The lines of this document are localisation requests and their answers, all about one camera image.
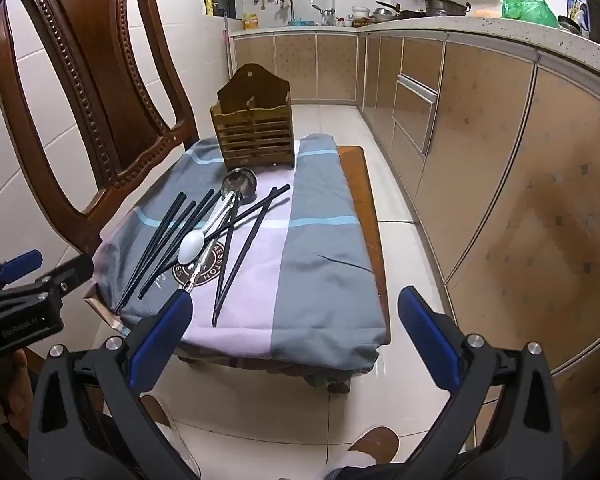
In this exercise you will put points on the white spoon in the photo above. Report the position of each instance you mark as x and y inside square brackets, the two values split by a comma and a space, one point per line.
[191, 247]

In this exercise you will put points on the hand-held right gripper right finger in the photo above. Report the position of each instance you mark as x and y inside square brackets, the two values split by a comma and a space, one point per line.
[425, 335]

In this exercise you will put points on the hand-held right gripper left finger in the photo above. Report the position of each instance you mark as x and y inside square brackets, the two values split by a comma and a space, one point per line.
[162, 327]

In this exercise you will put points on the green plastic bag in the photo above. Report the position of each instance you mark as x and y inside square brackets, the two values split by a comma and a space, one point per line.
[525, 10]

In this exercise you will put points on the white bowl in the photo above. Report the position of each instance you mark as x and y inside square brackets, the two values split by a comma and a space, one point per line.
[361, 12]

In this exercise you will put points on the blue snack bag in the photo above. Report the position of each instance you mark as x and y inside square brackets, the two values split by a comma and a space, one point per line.
[577, 10]

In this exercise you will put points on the orange plastic item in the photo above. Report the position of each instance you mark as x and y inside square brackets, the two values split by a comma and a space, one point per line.
[486, 12]

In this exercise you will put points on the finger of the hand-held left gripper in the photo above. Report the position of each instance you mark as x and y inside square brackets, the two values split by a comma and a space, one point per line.
[22, 264]
[72, 270]

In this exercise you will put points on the yellow box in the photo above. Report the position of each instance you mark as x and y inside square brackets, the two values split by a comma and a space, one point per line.
[250, 22]

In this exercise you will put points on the bunch of black chopsticks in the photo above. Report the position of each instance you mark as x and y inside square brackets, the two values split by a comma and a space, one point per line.
[160, 232]

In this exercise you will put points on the steel pot with lid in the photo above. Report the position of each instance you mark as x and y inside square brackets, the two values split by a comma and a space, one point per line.
[445, 6]

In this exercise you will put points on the blue basin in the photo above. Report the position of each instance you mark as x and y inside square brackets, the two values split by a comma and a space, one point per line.
[301, 23]

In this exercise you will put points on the dark wok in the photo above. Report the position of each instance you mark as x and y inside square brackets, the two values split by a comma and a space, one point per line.
[387, 11]

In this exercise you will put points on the person's left hand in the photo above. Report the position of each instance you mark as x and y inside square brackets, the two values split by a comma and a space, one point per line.
[7, 392]

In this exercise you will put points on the metal faucet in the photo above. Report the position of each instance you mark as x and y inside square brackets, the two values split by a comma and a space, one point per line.
[285, 2]

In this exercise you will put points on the wooden utensil holder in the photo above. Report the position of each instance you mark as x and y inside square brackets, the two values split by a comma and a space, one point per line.
[252, 135]

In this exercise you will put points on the speckled stone countertop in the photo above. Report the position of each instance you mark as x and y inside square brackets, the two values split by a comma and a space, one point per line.
[480, 24]

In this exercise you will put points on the yellow bottle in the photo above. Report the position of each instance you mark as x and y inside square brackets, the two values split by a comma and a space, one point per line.
[209, 4]

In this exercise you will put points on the beige kitchen cabinets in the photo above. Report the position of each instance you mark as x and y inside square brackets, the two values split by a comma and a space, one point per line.
[480, 135]

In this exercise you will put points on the grey purple striped cloth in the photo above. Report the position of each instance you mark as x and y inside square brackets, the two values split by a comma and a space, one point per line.
[320, 260]

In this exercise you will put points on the steel ladle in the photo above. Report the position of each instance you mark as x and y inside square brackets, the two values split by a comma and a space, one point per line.
[240, 182]

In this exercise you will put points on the brown slipper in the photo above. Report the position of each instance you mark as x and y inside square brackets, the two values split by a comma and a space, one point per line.
[377, 441]

